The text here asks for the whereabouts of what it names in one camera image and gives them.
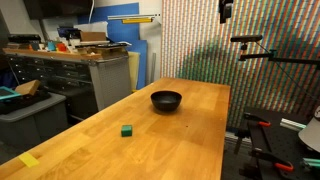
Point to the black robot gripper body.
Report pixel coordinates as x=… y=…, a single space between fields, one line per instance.
x=225 y=10

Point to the green cube block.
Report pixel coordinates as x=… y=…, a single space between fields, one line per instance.
x=126 y=130

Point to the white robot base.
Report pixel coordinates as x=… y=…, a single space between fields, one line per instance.
x=311 y=133

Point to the black bowl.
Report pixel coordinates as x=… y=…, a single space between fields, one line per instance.
x=166 y=101

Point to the plain wooden block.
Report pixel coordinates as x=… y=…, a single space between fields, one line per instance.
x=28 y=87

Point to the yellow spirit level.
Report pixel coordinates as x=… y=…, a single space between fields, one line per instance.
x=137 y=20

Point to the blue foam board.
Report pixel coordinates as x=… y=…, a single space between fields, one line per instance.
x=128 y=31

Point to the beige panel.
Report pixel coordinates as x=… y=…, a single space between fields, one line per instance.
x=134 y=70

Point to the grey pegboard cabinet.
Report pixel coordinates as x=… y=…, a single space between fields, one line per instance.
x=111 y=81

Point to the brown cardboard box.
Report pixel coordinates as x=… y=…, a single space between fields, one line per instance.
x=93 y=36

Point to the black perforated side table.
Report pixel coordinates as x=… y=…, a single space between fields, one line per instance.
x=286 y=143

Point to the red small container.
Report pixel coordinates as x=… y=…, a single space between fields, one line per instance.
x=61 y=47

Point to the teal small cup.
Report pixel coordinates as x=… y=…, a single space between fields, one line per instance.
x=51 y=45

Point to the wooden workbench top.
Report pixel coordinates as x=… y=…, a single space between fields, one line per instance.
x=50 y=54

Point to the dark drawer cabinet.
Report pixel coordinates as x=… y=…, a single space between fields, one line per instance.
x=50 y=76

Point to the black sensor bar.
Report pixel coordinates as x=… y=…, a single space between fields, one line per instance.
x=24 y=38

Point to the black foam case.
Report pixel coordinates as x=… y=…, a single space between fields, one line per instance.
x=26 y=100

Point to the grey storage bin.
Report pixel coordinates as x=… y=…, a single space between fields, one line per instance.
x=33 y=123

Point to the teal flat tray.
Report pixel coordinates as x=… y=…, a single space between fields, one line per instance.
x=7 y=93

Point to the yellow tape strip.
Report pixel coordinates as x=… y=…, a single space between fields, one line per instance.
x=28 y=160

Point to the black stereo camera bar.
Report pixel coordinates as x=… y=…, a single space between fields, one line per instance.
x=246 y=38

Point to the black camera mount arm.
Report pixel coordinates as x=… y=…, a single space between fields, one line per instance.
x=266 y=56

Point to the white metal rail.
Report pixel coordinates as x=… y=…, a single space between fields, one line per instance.
x=133 y=16

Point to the silver aluminium extrusion rail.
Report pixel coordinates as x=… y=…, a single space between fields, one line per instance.
x=292 y=124

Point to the black wall monitor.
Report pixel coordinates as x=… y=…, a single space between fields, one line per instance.
x=56 y=8

